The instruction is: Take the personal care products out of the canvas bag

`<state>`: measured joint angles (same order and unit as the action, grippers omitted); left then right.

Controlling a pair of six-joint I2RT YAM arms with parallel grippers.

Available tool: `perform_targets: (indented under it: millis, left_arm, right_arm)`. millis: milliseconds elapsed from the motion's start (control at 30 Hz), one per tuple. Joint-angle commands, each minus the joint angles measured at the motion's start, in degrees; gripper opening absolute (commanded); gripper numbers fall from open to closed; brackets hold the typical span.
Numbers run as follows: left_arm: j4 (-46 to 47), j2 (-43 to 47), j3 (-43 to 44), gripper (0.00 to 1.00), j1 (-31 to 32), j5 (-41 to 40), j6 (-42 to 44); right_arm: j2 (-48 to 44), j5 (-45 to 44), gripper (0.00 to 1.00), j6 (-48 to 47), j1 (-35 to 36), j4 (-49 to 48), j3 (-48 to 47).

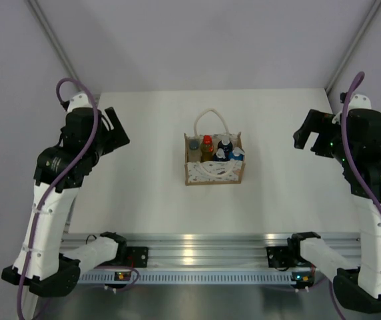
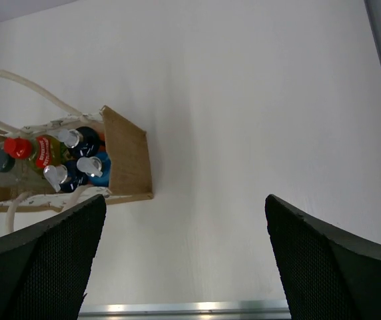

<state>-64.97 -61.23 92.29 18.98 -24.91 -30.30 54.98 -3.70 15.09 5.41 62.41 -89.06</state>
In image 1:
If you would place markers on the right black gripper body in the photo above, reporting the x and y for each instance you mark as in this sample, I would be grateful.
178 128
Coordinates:
332 131

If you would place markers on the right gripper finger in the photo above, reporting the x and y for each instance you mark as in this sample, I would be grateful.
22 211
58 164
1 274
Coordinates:
319 146
302 134

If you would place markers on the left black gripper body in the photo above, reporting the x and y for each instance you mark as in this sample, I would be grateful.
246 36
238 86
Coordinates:
110 140

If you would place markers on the orange bottle light blue top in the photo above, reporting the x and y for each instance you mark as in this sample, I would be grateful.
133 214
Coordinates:
236 154

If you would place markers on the clear bottle grey cap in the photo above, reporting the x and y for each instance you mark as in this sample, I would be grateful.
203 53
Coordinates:
194 154

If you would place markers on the orange bottle dark blue top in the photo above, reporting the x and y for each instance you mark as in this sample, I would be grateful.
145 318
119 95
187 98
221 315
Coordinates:
226 145

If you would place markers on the yellow bottle red cap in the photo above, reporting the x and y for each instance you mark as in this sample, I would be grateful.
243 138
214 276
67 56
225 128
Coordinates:
207 148

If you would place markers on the burlap canvas tote bag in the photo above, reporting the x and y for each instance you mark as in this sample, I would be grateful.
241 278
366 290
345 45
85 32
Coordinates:
212 172

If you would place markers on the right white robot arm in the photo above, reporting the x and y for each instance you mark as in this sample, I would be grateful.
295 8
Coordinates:
357 286

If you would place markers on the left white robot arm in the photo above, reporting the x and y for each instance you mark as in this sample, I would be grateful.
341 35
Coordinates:
59 175

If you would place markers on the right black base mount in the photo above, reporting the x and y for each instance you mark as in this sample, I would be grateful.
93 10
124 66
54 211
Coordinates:
278 257

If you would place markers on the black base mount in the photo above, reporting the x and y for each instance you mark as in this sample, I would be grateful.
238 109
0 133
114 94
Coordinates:
278 257
136 257

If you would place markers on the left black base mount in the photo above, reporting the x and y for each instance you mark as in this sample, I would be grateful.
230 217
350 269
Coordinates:
136 257

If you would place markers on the slotted grey cable duct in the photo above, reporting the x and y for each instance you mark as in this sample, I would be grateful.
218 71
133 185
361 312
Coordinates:
196 277

